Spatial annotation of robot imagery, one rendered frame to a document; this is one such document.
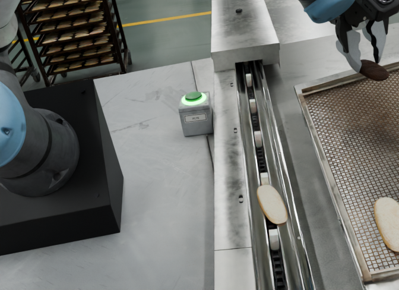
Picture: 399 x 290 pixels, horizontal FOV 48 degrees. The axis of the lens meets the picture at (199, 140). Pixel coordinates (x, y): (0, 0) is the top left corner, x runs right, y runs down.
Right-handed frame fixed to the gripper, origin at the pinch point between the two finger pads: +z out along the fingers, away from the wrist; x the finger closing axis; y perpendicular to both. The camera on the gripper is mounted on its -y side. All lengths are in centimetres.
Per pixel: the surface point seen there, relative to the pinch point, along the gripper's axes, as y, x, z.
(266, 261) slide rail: -24.5, 35.3, 8.2
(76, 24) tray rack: 251, 60, 19
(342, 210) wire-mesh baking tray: -24.2, 22.3, 6.3
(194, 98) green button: 19.6, 30.8, 0.6
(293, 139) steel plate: 6.1, 16.3, 12.7
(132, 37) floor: 364, 24, 73
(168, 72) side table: 58, 31, 7
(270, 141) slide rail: 3.5, 21.8, 8.9
